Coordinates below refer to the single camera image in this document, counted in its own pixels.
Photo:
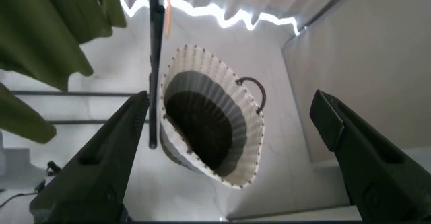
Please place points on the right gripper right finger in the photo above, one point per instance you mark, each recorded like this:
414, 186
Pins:
380, 170

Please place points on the pink clothes hanger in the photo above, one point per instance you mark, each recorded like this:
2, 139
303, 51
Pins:
168, 15

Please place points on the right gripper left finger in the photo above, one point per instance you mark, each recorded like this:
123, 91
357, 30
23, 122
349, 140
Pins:
94, 170

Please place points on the white laundry basket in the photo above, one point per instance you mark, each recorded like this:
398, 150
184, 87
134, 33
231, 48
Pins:
242, 130

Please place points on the black clothes rack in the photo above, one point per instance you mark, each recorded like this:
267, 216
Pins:
155, 66

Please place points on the green printed shirt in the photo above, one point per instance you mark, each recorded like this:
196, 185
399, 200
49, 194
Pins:
40, 32

